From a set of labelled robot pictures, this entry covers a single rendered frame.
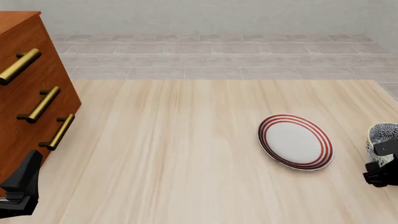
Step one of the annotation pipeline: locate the medium brass drawer handle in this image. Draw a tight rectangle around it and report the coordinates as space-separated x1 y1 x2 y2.
16 86 62 124

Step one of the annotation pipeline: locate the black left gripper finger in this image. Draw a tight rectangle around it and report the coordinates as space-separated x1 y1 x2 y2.
0 149 44 199

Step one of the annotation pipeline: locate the brown wooden cabinet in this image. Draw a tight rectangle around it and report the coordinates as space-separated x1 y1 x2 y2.
0 11 82 198

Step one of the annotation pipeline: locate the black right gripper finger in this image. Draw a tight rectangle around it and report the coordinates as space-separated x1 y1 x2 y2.
363 161 398 188

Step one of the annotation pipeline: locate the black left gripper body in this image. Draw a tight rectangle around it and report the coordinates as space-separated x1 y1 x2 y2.
0 191 40 217

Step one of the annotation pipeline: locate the short brass drawer handle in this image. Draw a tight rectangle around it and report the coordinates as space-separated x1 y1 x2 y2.
38 113 76 151

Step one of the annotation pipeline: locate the small black flat plate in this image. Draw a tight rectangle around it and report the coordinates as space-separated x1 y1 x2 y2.
374 139 398 156

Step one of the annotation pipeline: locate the medium wooden cabinet drawer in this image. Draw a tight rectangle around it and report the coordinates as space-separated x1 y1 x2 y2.
0 48 69 146

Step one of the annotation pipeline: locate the white plate with red rings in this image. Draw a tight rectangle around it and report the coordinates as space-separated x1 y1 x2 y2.
256 113 335 172

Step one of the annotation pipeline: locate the small wooden cabinet drawer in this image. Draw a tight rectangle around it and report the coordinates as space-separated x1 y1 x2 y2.
0 75 82 198

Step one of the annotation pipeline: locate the long brass drawer handle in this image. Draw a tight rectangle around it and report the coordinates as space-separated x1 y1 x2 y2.
0 48 42 86

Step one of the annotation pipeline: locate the large wooden cabinet drawer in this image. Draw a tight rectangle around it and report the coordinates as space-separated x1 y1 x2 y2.
0 22 55 100

